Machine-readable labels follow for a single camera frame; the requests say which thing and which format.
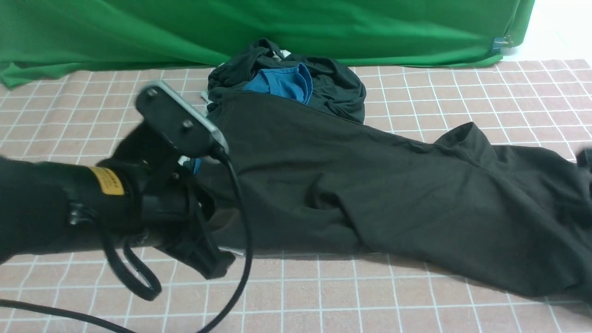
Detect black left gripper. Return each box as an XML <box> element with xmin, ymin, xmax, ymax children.
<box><xmin>98</xmin><ymin>123</ymin><xmax>235</xmax><ymax>280</ymax></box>

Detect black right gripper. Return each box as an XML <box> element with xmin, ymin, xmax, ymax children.
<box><xmin>575</xmin><ymin>148</ymin><xmax>592</xmax><ymax>173</ymax></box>

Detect dark gray long-sleeved shirt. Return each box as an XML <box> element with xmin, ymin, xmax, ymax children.
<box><xmin>209</xmin><ymin>92</ymin><xmax>592</xmax><ymax>303</ymax></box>

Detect blue shirt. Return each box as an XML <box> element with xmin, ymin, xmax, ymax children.
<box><xmin>192</xmin><ymin>64</ymin><xmax>314</xmax><ymax>174</ymax></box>

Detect white shirt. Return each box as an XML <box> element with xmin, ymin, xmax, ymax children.
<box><xmin>178</xmin><ymin>50</ymin><xmax>291</xmax><ymax>166</ymax></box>

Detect dark teal gray shirt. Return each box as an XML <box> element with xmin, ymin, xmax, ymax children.
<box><xmin>207</xmin><ymin>39</ymin><xmax>367</xmax><ymax>123</ymax></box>

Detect pink checkered tablecloth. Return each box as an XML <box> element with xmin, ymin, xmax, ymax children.
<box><xmin>0</xmin><ymin>59</ymin><xmax>591</xmax><ymax>333</ymax></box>

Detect blue binder clip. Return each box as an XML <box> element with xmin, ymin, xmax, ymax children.
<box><xmin>490</xmin><ymin>35</ymin><xmax>514</xmax><ymax>54</ymax></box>

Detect green backdrop cloth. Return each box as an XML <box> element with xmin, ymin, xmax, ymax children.
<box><xmin>0</xmin><ymin>0</ymin><xmax>535</xmax><ymax>89</ymax></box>

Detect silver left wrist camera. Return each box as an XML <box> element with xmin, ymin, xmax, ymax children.
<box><xmin>135</xmin><ymin>81</ymin><xmax>230</xmax><ymax>164</ymax></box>

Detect black left camera cable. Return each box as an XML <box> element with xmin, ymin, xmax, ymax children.
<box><xmin>0</xmin><ymin>155</ymin><xmax>253</xmax><ymax>333</ymax></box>

